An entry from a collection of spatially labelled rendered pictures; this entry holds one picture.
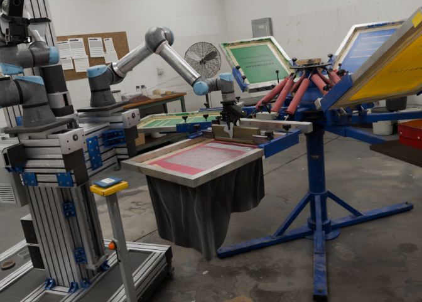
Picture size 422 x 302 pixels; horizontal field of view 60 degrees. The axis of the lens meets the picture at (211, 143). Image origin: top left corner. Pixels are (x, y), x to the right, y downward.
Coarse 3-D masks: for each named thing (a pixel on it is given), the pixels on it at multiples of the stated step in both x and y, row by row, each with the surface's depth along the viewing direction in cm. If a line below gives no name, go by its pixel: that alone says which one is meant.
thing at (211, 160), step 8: (240, 144) 212; (216, 152) 203; (224, 152) 201; (232, 152) 199; (240, 152) 197; (200, 160) 191; (208, 160) 190; (216, 160) 188; (224, 160) 186; (176, 168) 183; (184, 168) 181; (192, 168) 180; (200, 168) 178; (208, 168) 177
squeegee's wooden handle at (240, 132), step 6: (216, 126) 221; (222, 126) 217; (234, 126) 212; (240, 126) 210; (216, 132) 222; (222, 132) 218; (228, 132) 215; (234, 132) 211; (240, 132) 208; (246, 132) 204; (252, 132) 201; (258, 132) 200; (240, 138) 209; (246, 138) 206; (252, 138) 202
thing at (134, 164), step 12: (276, 132) 214; (180, 144) 218; (192, 144) 225; (144, 156) 202; (156, 156) 207; (240, 156) 177; (252, 156) 180; (132, 168) 188; (144, 168) 179; (156, 168) 175; (216, 168) 164; (228, 168) 169; (168, 180) 167; (180, 180) 160; (192, 180) 154; (204, 180) 159
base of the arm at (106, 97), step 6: (90, 90) 216; (96, 90) 214; (102, 90) 214; (108, 90) 217; (96, 96) 214; (102, 96) 215; (108, 96) 216; (90, 102) 219; (96, 102) 214; (102, 102) 214; (108, 102) 216; (114, 102) 220
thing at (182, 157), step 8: (232, 144) 214; (184, 152) 211; (192, 152) 209; (200, 152) 207; (208, 152) 205; (160, 160) 201; (168, 160) 199; (176, 160) 197; (184, 160) 195; (192, 160) 193; (168, 168) 184
